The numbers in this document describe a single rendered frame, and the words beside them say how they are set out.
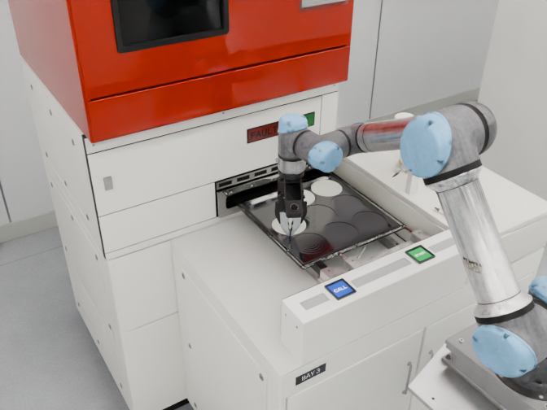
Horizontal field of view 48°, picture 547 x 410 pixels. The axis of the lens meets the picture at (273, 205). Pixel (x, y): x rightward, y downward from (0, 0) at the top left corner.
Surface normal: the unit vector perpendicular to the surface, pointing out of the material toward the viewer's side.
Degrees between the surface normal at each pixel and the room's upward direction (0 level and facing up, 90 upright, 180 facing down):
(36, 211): 90
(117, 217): 90
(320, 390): 90
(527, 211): 0
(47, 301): 0
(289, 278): 0
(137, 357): 90
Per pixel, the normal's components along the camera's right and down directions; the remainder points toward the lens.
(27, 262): 0.01, -0.83
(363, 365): 0.53, 0.47
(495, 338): -0.74, 0.42
